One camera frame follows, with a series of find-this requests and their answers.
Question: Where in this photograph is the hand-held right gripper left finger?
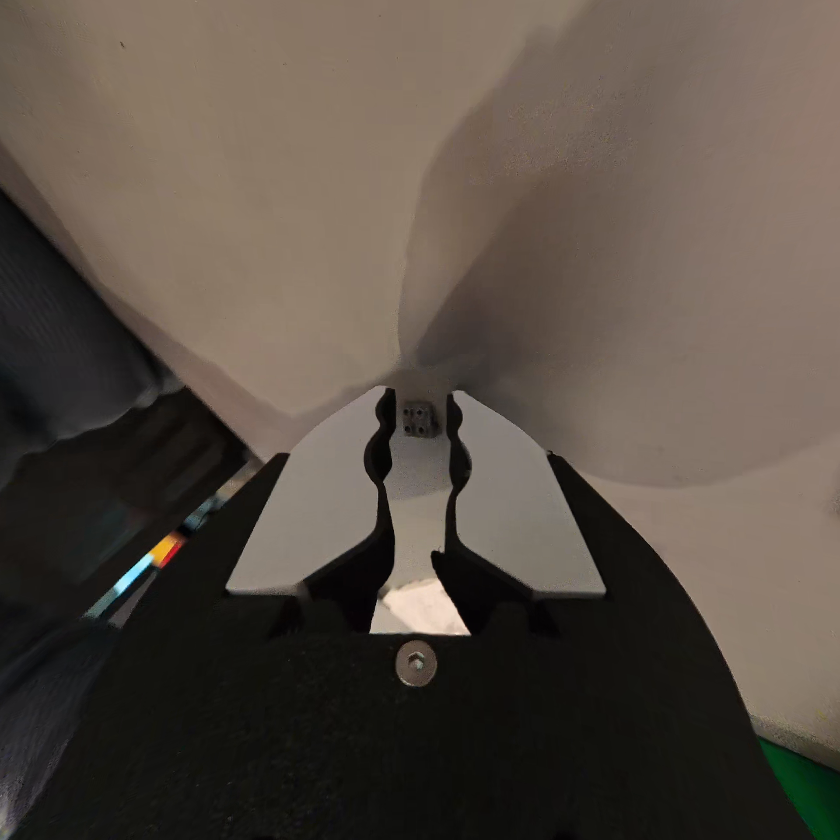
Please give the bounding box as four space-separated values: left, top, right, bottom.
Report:
226 386 396 634

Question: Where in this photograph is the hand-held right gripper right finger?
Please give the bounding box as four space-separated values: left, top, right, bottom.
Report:
430 391 607 635

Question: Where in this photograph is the dark grey square brick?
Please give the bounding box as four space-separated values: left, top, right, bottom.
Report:
399 399 438 440

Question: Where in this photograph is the grey desk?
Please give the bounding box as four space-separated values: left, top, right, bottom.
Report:
0 0 840 769

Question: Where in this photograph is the green plastic crate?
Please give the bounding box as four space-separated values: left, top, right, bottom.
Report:
756 737 840 840

